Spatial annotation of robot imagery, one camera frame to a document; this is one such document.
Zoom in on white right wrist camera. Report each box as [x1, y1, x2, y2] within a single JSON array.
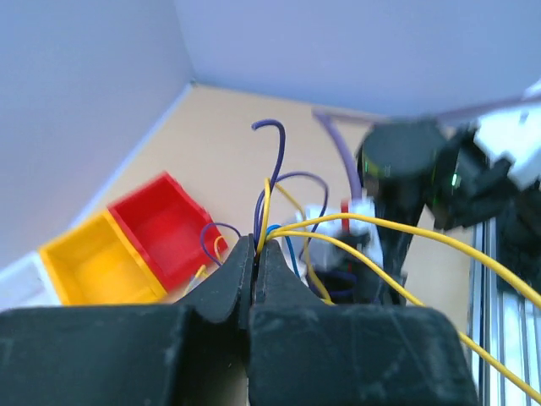
[[474, 101, 540, 191]]

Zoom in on yellow wire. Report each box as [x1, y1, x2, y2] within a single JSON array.
[[181, 177, 541, 404]]

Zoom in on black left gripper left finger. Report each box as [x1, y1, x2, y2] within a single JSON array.
[[1, 236, 254, 405]]

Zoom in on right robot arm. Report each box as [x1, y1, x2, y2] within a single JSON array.
[[315, 112, 540, 291]]

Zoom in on aluminium mounting rail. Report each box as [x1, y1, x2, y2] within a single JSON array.
[[466, 211, 541, 406]]

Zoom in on yellow plastic bin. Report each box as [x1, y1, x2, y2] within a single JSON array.
[[39, 210, 167, 306]]

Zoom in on red plastic bin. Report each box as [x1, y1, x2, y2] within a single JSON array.
[[107, 173, 227, 292]]

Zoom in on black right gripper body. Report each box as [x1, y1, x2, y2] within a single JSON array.
[[427, 127, 540, 279]]

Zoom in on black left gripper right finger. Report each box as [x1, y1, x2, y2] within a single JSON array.
[[248, 241, 478, 405]]

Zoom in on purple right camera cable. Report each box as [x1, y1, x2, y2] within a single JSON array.
[[312, 95, 541, 204]]

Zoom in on white plastic bin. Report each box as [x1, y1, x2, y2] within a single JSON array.
[[0, 251, 61, 311]]

